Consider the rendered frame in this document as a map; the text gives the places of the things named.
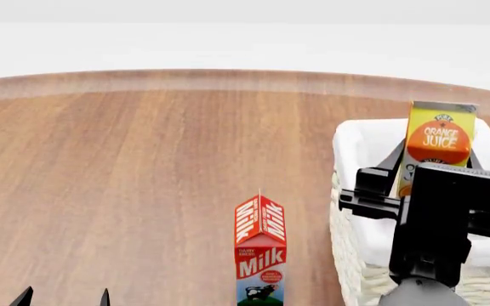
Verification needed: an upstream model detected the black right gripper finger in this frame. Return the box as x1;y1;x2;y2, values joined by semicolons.
356;138;407;196
467;148;483;170

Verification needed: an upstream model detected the orange juice carton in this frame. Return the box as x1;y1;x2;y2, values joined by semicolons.
396;99;480;199

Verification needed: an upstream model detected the white cloth basket liner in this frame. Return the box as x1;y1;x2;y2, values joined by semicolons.
332;117;490;268

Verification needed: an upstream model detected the white wicker basket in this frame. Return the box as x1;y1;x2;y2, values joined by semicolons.
328;117;490;306

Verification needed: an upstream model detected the red milk carton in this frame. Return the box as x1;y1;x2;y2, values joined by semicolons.
233;188;289;306

